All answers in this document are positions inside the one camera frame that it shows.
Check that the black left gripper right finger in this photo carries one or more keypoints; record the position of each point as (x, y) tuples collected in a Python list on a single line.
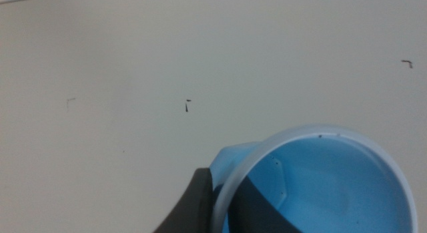
[(253, 213)]

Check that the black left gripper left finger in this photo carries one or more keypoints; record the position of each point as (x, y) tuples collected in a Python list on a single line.
[(195, 203)]

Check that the blue plastic cup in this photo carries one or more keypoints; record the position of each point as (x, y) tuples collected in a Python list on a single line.
[(333, 193)]

